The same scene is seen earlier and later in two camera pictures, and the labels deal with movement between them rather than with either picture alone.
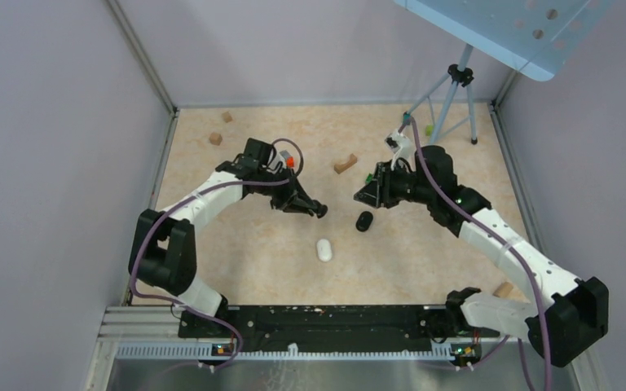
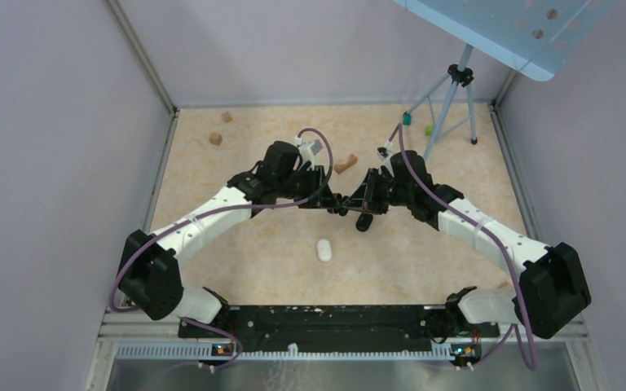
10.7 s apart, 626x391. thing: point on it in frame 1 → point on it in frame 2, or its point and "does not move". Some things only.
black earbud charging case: [363, 221] does not move
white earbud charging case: [324, 252] does not move
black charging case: [323, 211] → [341, 210]
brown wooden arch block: [341, 167] does not move
